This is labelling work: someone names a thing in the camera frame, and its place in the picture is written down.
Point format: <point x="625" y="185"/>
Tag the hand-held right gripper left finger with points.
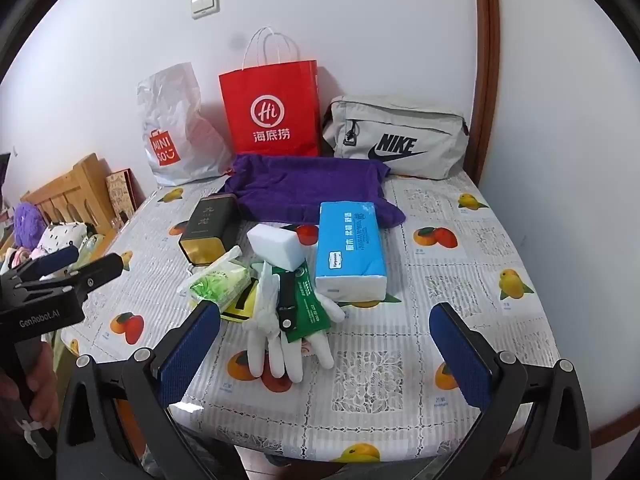
<point x="190" y="355"/>

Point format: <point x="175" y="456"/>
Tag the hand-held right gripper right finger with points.
<point x="460" y="360"/>

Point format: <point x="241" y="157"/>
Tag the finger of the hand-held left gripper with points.
<point x="97" y="270"/>
<point x="55" y="260"/>

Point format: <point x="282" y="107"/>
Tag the yellow pouch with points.
<point x="240" y="307"/>

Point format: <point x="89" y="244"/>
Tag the white glove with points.
<point x="267" y="355"/>

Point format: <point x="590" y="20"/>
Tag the green wet wipes pack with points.
<point x="220" y="282"/>

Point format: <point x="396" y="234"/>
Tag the white sponge block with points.
<point x="275" y="245"/>

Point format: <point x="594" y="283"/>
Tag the person's left hand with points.
<point x="40" y="385"/>

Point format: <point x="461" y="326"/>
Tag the white dotted cushion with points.
<point x="62" y="237"/>

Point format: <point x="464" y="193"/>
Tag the purple plush toy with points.
<point x="26" y="225"/>

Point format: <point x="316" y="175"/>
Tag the fruit print tablecloth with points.
<point x="400" y="360"/>

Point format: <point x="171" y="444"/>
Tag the wooden headboard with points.
<point x="75" y="185"/>

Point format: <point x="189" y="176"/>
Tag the brown patterned box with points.
<point x="120" y="195"/>

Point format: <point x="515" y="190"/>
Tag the dark tea tin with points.
<point x="207" y="225"/>

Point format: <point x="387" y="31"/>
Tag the green packet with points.
<point x="310" y="310"/>

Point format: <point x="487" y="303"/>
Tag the blue tissue pack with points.
<point x="350" y="250"/>

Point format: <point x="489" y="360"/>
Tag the white plastic shopping bag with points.
<point x="175" y="105"/>

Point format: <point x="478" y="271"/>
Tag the purple towel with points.
<point x="300" y="185"/>

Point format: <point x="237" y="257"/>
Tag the grey waist bag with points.
<point x="440" y="155"/>

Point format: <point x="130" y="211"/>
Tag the red paper bag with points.
<point x="290" y="90"/>

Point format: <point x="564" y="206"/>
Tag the white light switch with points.
<point x="204" y="4"/>

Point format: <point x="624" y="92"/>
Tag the wooden door frame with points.
<point x="487" y="60"/>

